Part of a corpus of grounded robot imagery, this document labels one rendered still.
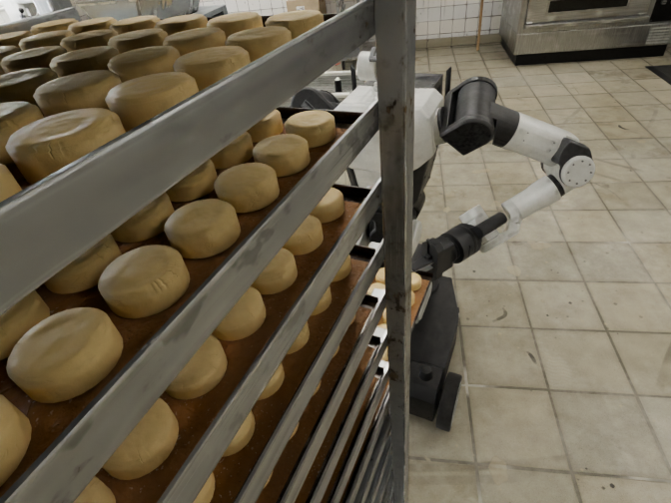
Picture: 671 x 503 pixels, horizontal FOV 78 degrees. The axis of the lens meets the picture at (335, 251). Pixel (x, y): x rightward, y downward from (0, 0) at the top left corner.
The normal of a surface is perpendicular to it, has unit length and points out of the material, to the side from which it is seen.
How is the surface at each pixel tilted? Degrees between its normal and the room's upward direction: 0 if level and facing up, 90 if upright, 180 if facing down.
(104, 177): 90
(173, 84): 0
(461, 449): 0
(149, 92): 0
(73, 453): 90
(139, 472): 90
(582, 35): 90
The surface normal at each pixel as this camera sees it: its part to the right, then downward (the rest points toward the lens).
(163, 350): 0.90, 0.19
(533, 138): -0.01, 0.43
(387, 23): -0.41, 0.61
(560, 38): -0.13, 0.66
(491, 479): -0.11, -0.77
